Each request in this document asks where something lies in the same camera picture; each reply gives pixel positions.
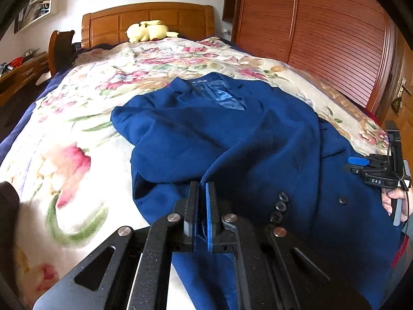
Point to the wooden desk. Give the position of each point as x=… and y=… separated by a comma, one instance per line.
x=19, y=77

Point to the yellow plush toy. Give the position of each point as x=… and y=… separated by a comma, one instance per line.
x=148, y=31

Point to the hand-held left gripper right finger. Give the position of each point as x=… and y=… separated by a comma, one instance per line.
x=211, y=216

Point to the floral blanket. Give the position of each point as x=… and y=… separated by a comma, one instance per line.
x=80, y=103

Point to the wooden door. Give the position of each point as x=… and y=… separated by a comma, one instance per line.
x=403, y=113

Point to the navy bed sheet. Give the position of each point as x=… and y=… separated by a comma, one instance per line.
x=19, y=119

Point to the wooden headboard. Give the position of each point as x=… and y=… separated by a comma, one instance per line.
x=106, y=22

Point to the person's grey clothing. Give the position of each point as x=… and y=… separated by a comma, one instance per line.
x=405, y=264

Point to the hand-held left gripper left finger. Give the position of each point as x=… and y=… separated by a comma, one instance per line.
x=193, y=213

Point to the red basket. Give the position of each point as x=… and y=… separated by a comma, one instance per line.
x=15, y=61

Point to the black cloth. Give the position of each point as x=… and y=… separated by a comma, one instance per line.
x=8, y=226

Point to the wooden chair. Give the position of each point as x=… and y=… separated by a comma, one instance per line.
x=56, y=48

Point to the wooden slatted wardrobe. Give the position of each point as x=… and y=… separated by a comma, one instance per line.
x=316, y=22

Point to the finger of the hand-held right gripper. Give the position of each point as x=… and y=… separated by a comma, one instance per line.
x=358, y=160
x=355, y=170

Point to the white wall shelf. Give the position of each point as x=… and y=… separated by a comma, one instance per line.
x=42, y=1

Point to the blue suit jacket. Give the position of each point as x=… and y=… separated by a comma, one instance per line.
x=258, y=142

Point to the person's right hand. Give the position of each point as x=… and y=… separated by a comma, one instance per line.
x=387, y=200

